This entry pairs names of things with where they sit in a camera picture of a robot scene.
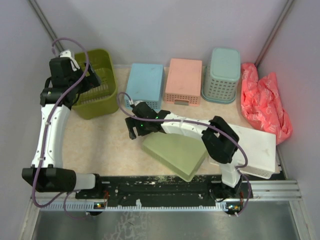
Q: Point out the left corner metal post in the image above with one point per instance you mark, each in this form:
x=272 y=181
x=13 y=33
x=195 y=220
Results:
x=34 y=5

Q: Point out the light green shallow tray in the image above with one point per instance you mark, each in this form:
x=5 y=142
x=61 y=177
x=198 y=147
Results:
x=181 y=154

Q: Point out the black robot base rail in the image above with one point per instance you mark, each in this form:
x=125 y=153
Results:
x=164 y=191

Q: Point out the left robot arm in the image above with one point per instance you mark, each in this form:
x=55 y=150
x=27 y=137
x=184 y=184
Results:
x=62 y=90

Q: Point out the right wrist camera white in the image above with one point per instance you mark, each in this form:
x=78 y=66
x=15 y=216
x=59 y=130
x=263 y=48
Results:
x=135 y=103

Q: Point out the right corner metal post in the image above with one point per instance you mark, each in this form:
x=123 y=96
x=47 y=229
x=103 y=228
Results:
x=279 y=22

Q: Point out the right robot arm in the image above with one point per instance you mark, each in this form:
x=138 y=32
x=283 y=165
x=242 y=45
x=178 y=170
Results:
x=219 y=139

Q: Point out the white perforated tray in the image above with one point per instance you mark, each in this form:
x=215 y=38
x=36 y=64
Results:
x=260 y=149

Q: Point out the corner metal post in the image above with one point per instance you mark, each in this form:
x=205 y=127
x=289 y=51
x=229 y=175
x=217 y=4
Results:
x=34 y=5
x=279 y=22

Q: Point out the pink shallow plastic tray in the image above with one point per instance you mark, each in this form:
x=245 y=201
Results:
x=184 y=82

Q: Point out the large teal perforated basket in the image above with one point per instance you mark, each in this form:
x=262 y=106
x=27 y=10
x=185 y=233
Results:
x=221 y=76

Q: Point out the blue shallow plastic tray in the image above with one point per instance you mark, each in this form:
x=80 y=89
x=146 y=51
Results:
x=145 y=83

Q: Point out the white slotted cable duct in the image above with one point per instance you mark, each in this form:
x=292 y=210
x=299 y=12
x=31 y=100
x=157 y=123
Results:
x=91 y=206

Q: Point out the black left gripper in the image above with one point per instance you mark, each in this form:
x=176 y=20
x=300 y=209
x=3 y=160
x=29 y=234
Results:
x=90 y=81

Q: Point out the pink patterned plastic bag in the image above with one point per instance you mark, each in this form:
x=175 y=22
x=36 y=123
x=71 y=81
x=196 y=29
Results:
x=261 y=104

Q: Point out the aluminium frame rail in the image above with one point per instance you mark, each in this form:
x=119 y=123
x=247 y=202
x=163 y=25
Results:
x=275 y=190

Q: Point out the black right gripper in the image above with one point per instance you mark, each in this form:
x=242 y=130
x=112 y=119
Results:
x=131 y=123

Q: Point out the olive green plastic basket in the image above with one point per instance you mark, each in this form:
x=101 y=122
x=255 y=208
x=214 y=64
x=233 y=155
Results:
x=100 y=100

